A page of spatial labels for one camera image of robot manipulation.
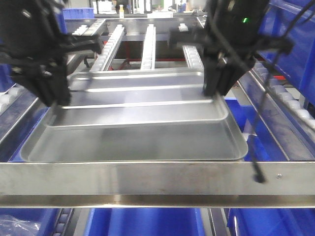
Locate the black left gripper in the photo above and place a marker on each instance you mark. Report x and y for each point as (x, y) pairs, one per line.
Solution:
(32, 43)

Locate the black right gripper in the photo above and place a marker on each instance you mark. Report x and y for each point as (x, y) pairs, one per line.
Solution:
(229, 39)

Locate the silver metal tray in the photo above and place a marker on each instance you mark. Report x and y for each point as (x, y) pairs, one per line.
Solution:
(215, 141)
(137, 97)

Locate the right blue crate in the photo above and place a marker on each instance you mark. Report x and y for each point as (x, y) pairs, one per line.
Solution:
(299, 66)

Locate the steel front shelf bar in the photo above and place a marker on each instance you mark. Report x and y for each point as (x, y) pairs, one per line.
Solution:
(157, 184)

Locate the blue bin below shelf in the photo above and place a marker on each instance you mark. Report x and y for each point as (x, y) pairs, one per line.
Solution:
(144, 222)

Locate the roller rail track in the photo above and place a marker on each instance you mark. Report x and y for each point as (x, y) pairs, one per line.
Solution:
(149, 49)
(104, 60)
(192, 57)

